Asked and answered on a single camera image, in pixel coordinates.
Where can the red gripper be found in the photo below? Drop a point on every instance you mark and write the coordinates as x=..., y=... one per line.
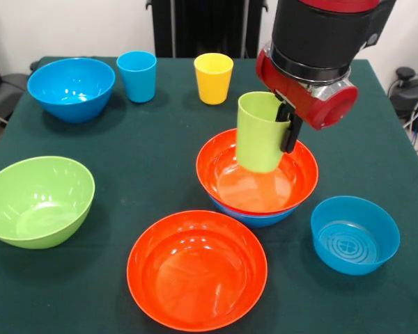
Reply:
x=331, y=111

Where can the lime green cup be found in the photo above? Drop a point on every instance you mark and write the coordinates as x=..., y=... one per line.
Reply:
x=257, y=139

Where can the orange bowl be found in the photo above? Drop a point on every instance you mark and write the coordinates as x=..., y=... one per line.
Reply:
x=195, y=278
x=257, y=195

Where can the large blue bowl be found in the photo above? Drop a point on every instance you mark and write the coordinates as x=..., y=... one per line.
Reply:
x=261, y=219
x=71, y=83

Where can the small blue bowl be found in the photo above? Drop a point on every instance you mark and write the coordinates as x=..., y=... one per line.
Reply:
x=355, y=240

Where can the green bowl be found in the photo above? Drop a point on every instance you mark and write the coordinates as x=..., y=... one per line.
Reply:
x=35, y=208

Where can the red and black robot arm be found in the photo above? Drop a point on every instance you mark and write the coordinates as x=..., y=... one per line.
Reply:
x=320, y=31

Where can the yellow cup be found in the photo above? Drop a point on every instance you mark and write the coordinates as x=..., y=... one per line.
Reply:
x=213, y=87

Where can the dark green tablecloth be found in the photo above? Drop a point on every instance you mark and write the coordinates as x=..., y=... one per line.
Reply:
x=143, y=156

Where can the light blue cup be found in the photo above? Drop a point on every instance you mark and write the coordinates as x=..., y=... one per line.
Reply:
x=137, y=83

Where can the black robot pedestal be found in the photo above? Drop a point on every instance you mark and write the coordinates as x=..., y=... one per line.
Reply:
x=205, y=28

